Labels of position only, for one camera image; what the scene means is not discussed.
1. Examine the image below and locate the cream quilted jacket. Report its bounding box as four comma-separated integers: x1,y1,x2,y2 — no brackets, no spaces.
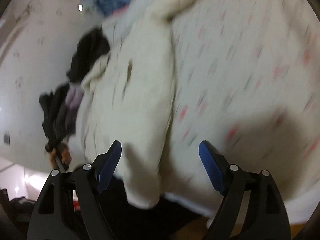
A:
75,0,241,209

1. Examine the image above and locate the wall socket with light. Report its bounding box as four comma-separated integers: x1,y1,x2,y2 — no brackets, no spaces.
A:
78,4,83,17

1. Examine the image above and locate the cherry print bed sheet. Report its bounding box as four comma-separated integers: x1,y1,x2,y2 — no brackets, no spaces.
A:
162,0,319,224

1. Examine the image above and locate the purple lilac garment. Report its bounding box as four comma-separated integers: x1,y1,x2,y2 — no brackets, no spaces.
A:
39,82,85,140

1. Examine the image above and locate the white striped duvet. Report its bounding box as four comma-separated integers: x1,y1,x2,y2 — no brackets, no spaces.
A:
101,0,153,48

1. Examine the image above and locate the black garment pile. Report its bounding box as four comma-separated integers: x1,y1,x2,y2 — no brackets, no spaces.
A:
67,27,110,83

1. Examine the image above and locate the person's left hand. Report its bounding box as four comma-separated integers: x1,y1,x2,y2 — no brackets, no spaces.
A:
49,143,72,171

